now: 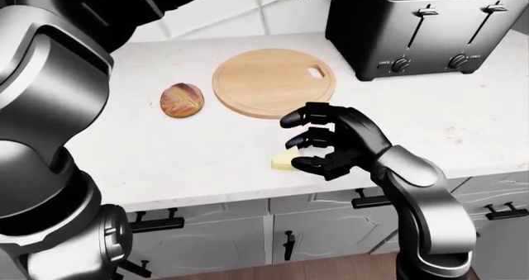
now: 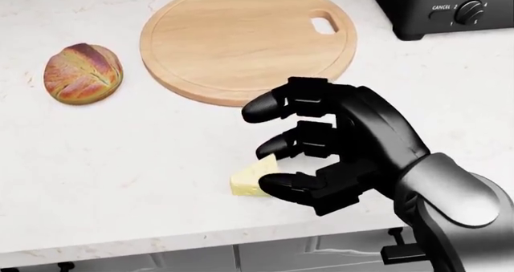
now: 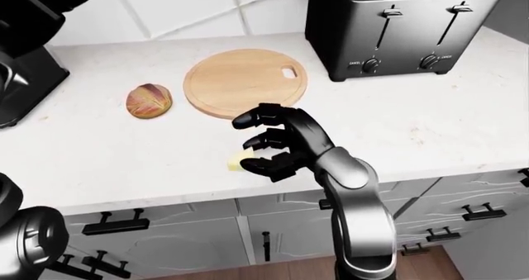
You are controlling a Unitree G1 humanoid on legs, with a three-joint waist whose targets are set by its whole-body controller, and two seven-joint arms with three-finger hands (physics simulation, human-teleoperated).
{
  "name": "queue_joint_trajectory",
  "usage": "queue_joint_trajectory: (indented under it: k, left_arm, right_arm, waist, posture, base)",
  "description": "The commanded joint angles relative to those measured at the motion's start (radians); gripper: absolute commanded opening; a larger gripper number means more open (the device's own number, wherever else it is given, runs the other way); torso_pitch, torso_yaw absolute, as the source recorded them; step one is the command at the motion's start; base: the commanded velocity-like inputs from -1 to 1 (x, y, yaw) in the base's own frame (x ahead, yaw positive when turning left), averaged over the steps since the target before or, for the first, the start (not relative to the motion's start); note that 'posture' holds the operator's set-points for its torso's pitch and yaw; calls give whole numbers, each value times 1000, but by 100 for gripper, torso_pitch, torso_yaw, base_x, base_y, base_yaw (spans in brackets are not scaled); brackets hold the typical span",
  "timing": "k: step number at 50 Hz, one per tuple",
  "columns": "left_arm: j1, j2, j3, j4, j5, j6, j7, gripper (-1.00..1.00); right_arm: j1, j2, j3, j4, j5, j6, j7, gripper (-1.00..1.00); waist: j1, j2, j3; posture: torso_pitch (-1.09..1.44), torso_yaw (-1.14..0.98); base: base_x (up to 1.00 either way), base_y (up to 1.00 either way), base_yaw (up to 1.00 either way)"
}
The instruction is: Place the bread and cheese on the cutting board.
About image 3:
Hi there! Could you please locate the round wooden cutting board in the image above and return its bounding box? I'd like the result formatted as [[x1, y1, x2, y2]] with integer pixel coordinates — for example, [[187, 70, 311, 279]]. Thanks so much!
[[183, 48, 310, 120]]

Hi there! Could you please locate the black four-slot toaster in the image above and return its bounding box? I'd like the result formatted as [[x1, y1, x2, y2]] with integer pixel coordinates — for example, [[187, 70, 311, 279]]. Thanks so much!
[[304, 0, 504, 83]]

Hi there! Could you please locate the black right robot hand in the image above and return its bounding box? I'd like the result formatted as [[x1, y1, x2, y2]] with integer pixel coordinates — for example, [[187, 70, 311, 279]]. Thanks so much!
[[231, 102, 336, 183]]

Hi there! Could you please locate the yellow cheese block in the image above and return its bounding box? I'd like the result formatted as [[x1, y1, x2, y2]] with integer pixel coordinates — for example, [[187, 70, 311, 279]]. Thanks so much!
[[226, 149, 255, 173]]

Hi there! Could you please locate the round brown bread roll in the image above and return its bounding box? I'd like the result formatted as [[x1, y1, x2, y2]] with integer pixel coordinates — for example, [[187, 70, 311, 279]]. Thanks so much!
[[126, 83, 174, 119]]

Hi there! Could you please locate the black stand mixer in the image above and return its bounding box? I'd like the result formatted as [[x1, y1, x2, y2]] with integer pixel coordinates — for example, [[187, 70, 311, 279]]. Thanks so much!
[[0, 0, 102, 130]]

